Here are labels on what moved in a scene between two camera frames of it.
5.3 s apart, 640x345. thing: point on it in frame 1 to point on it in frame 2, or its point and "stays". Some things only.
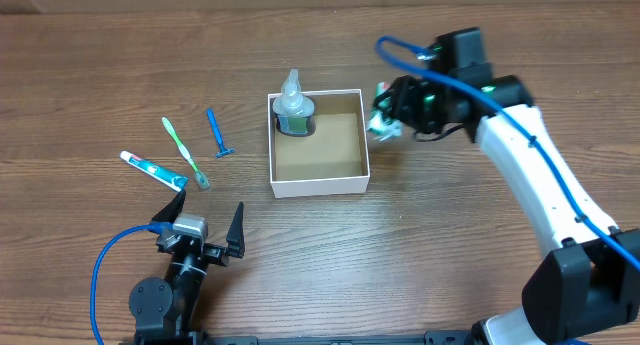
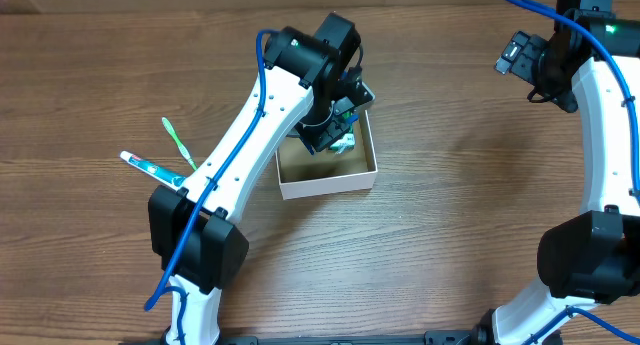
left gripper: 201,251 to 326,135
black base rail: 428,338 stays
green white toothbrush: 200,178 stays
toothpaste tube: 155,171 stays
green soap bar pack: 383,124 to 344,144
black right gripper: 400,101 to 523,58
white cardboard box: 333,159 stays
